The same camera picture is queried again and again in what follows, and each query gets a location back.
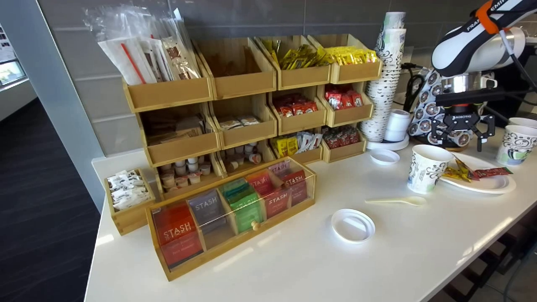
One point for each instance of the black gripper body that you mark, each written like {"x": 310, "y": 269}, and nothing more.
{"x": 464, "y": 116}

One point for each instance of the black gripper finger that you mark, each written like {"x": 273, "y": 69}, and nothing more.
{"x": 486, "y": 133}
{"x": 441, "y": 135}

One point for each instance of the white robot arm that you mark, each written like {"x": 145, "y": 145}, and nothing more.
{"x": 481, "y": 39}

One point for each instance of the circle print cup stack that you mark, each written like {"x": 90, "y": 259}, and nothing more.
{"x": 427, "y": 106}

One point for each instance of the yellow sachet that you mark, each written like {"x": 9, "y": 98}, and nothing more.
{"x": 459, "y": 170}

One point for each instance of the red sachet with round logo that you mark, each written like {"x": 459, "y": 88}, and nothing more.
{"x": 491, "y": 173}

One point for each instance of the short white cup stack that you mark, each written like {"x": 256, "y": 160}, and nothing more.
{"x": 399, "y": 125}

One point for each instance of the white plate under cup stacks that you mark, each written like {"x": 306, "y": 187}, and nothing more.
{"x": 392, "y": 145}

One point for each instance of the white paper plate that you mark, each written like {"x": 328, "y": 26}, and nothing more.
{"x": 481, "y": 183}

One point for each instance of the tall printed paper cup stack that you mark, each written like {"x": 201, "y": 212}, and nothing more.
{"x": 387, "y": 73}

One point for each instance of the small wooden sachet box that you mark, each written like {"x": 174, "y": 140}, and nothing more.
{"x": 128, "y": 215}

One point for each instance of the white sauce cup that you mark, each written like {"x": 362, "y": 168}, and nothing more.
{"x": 385, "y": 155}

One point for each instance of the red sachets pile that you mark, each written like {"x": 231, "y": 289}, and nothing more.
{"x": 295, "y": 105}
{"x": 343, "y": 96}
{"x": 342, "y": 136}

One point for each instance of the bright yellow sachets pile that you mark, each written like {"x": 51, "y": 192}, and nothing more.
{"x": 352, "y": 54}

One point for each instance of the white plastic cup lid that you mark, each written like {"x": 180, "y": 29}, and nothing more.
{"x": 353, "y": 225}

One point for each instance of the yellow and white sachets pile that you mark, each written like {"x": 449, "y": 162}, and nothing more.
{"x": 296, "y": 145}

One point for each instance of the yellow stick sachets pile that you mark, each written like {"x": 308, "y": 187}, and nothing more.
{"x": 295, "y": 56}

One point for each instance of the creamer cups pile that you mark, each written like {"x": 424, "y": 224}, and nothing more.
{"x": 244, "y": 157}
{"x": 185, "y": 170}

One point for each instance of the wooden organizer shelf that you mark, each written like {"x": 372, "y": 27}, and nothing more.
{"x": 246, "y": 84}

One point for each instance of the white packets pile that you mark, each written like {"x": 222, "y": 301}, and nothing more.
{"x": 237, "y": 123}

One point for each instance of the green tea bags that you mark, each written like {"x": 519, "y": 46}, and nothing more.
{"x": 244, "y": 204}

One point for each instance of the wooden tea box clear lid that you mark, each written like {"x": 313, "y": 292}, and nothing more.
{"x": 236, "y": 220}

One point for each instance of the grey tea bags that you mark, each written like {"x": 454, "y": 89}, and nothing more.
{"x": 212, "y": 219}

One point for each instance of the brown packets pile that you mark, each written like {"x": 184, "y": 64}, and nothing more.
{"x": 177, "y": 128}

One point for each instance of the clear bag of stirrers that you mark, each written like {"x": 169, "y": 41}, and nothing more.
{"x": 174, "y": 47}

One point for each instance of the large red tea bags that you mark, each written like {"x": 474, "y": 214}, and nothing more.
{"x": 177, "y": 234}

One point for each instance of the wrapped straws pack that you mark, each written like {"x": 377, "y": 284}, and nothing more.
{"x": 132, "y": 59}

